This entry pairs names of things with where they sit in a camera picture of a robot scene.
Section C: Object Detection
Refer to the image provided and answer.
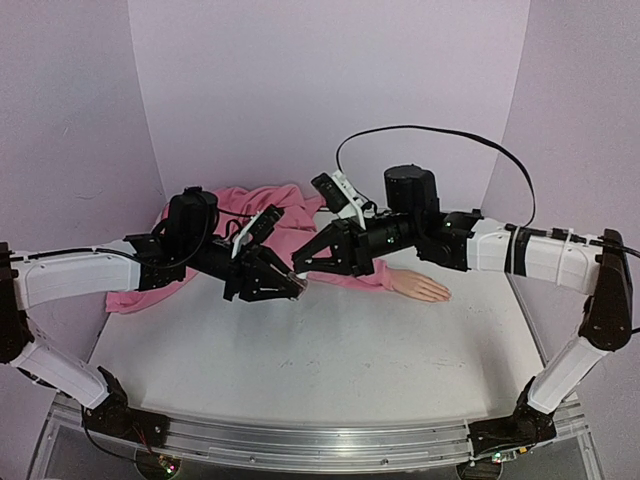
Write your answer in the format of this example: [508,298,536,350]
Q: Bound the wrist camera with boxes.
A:
[231,204,285,259]
[311,170,373,230]

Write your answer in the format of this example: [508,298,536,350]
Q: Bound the nail polish bottle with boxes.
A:
[288,272,309,297]

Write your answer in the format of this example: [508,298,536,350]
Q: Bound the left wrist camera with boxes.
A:
[231,204,285,259]

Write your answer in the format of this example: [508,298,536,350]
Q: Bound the pink sweatshirt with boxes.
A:
[104,183,394,316]

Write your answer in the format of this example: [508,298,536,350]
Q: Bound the right black cable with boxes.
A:
[335,125,536,229]

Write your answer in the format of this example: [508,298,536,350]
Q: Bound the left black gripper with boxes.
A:
[185,236,304,302]

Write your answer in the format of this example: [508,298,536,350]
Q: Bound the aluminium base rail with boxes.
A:
[51,397,588,473]

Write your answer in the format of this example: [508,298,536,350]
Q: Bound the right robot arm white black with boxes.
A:
[292,165,634,461]

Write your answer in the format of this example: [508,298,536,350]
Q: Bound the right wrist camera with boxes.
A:
[311,170,373,230]

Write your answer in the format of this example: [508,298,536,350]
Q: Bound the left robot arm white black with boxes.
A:
[1,187,307,437]

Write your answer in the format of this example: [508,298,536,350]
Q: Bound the mannequin hand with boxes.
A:
[390,269,451,303]

